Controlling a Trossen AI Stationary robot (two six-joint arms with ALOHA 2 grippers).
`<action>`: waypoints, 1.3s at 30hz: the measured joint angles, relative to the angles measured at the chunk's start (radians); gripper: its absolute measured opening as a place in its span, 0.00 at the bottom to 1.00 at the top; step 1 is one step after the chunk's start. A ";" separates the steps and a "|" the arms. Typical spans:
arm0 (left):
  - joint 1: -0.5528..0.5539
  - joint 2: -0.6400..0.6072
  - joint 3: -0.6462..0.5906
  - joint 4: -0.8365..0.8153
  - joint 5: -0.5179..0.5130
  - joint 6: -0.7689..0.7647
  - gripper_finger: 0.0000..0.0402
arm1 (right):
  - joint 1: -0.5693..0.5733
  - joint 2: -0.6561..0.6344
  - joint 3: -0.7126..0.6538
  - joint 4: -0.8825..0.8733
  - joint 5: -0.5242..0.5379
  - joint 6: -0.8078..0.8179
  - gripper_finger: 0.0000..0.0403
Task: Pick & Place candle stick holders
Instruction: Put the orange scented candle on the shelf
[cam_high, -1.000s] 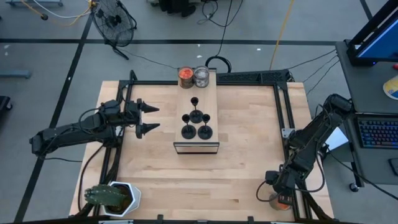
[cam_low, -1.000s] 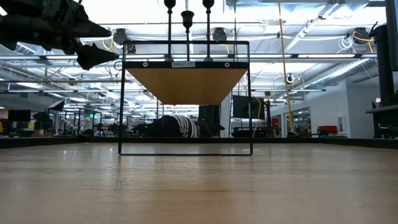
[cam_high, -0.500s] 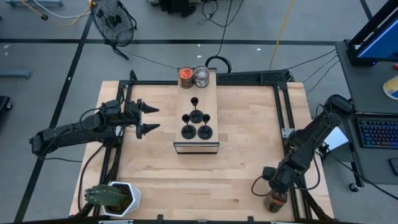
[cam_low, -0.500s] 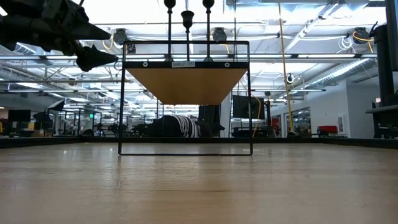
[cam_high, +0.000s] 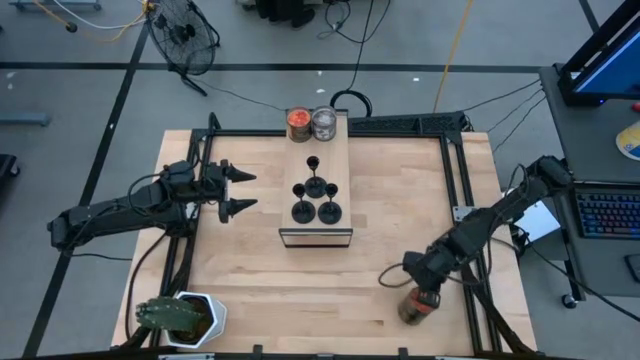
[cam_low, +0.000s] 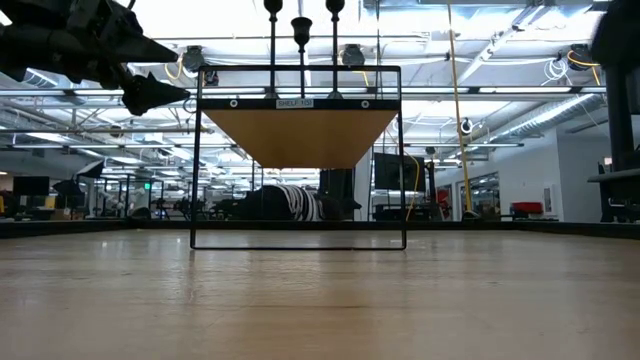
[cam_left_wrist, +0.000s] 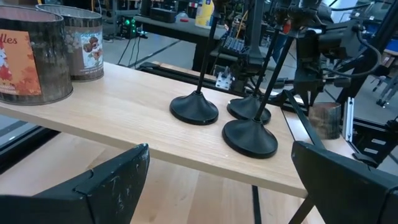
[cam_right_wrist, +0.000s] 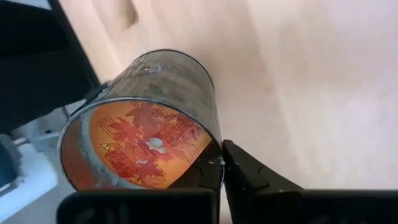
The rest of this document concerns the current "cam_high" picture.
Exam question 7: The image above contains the yellow white round object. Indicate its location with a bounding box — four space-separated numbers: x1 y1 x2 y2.
615 119 640 161

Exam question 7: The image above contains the blue screen monitor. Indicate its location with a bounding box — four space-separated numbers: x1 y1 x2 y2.
557 0 640 108

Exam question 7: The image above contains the white hexagonal plant pot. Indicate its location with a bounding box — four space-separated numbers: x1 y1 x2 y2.
164 291 229 350

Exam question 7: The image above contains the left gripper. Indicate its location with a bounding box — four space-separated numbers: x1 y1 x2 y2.
202 159 259 225

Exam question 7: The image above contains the yellow cable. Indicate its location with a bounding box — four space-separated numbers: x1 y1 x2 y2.
432 0 474 114

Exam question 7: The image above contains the grey floor platform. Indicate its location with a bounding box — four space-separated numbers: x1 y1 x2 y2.
7 0 103 12
0 110 50 126

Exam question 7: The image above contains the thin black cable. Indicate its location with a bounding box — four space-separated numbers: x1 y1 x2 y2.
492 94 547 154
462 78 544 114

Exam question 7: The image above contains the black looped cable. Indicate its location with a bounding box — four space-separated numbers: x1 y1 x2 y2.
317 0 392 119

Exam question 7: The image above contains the black fan power cable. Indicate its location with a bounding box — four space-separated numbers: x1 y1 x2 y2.
192 78 289 112

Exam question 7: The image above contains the yellow orange cord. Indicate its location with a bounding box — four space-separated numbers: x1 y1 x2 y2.
32 0 154 44

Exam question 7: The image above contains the black metal table frame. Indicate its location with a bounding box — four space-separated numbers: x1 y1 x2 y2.
149 112 539 360

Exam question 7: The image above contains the person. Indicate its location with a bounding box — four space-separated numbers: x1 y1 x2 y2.
243 0 317 30

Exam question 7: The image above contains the backlit black keyboard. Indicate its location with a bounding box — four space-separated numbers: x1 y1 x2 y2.
574 189 640 240

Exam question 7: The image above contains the grey desk cart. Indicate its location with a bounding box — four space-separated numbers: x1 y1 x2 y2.
538 64 640 301

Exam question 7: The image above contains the black floor object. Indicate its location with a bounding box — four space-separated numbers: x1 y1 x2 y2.
0 153 21 179

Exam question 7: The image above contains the wooden riser shelf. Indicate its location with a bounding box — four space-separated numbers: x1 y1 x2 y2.
278 113 354 249

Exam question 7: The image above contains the red candle jar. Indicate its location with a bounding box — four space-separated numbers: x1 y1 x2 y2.
285 106 313 144
397 287 442 327

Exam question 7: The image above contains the grey candle jar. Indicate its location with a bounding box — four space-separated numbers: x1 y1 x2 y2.
310 105 338 142

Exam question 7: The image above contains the black candle stick holder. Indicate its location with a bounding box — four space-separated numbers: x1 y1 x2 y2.
291 183 317 225
303 155 328 200
317 182 344 226

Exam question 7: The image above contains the green cactus plant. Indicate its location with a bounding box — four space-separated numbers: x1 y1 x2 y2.
134 295 204 334

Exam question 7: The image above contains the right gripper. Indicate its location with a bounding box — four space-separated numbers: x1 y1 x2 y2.
402 248 454 307

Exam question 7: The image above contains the white cable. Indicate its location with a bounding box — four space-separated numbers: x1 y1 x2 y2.
52 0 146 31

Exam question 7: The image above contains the black floor fan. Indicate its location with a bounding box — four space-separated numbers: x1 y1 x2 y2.
144 0 221 97

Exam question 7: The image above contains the white paper sheet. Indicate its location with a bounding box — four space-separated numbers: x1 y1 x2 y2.
514 199 561 244

